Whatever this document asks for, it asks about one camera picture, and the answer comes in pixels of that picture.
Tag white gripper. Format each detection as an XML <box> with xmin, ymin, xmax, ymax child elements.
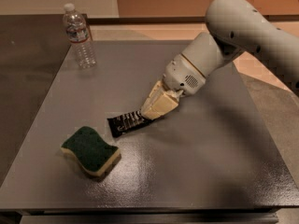
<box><xmin>141</xmin><ymin>54</ymin><xmax>206</xmax><ymax>120</ymax></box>

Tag black rxbar chocolate wrapper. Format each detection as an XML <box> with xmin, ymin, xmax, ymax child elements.
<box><xmin>107</xmin><ymin>110</ymin><xmax>152</xmax><ymax>138</ymax></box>

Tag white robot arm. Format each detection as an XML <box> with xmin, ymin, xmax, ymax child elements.
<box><xmin>141</xmin><ymin>0</ymin><xmax>299</xmax><ymax>120</ymax></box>

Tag green and yellow sponge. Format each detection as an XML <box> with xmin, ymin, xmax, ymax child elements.
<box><xmin>61</xmin><ymin>126</ymin><xmax>121</xmax><ymax>177</ymax></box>

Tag clear plastic water bottle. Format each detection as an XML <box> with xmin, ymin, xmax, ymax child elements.
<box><xmin>63</xmin><ymin>3</ymin><xmax>96</xmax><ymax>68</ymax></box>

